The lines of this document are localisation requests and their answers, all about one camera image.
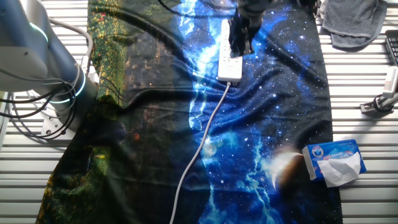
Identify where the grey power strip cable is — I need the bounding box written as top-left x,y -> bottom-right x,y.
169,81 -> 233,224

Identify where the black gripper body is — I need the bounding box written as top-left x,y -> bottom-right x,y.
228,8 -> 266,44

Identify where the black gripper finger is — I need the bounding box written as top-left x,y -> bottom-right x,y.
228,30 -> 244,58
241,30 -> 255,57

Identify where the grey towel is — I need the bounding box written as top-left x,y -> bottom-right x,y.
319,0 -> 388,52

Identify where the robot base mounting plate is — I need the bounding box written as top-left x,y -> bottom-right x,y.
40,114 -> 78,140

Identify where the blue tissue pack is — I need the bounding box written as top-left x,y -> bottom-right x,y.
302,138 -> 368,188

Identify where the thick grey robot hose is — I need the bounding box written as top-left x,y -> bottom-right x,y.
49,17 -> 95,76

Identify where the black keyboard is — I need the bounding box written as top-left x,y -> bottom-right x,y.
384,29 -> 398,67

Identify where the galaxy and meadow printed cloth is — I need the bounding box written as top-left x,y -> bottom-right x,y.
35,0 -> 343,224

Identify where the white tissue sheet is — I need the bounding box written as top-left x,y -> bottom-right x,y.
317,151 -> 363,189

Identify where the white power strip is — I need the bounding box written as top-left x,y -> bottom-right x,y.
217,19 -> 244,83

